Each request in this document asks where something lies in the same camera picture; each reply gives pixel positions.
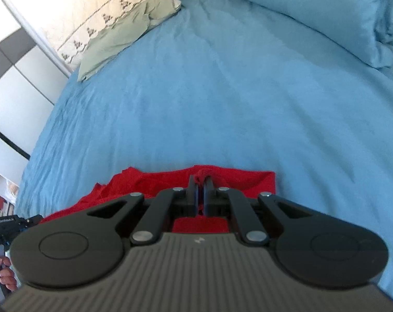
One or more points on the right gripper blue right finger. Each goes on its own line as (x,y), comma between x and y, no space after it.
(231,204)

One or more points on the white wardrobe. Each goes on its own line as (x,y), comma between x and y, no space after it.
(30,84)

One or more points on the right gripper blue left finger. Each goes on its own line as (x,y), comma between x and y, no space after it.
(163,210)

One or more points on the red long-sleeve sweater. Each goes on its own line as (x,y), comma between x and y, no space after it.
(251,183)

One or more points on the person's left hand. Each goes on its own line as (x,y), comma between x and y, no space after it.
(7,276)

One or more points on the green pillow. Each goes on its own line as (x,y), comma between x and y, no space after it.
(109,42)

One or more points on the blue bed sheet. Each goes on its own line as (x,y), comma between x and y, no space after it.
(228,83)

